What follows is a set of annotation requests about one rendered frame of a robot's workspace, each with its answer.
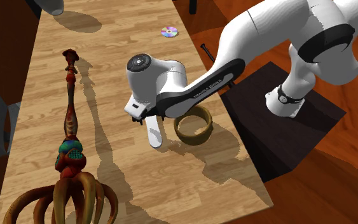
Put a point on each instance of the black post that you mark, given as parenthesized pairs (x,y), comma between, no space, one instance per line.
(193,6)

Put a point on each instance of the grey rounded cylinder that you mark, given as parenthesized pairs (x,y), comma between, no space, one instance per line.
(51,6)

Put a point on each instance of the white flat oblong object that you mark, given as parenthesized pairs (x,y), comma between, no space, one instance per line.
(154,135)

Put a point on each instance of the light wooden table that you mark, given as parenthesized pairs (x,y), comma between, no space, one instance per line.
(129,186)

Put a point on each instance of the dark robot stand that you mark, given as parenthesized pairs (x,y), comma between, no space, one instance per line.
(278,136)

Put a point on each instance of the colourful tentacled creature figure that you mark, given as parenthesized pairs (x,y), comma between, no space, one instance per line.
(70,124)

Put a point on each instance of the thin black rod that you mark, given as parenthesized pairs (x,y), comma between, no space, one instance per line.
(207,53)

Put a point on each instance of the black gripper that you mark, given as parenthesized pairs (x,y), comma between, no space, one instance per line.
(137,119)

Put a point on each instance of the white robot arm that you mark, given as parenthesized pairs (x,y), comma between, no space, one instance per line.
(268,34)

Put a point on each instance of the iridescent compact disc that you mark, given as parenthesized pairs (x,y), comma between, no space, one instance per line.
(169,32)

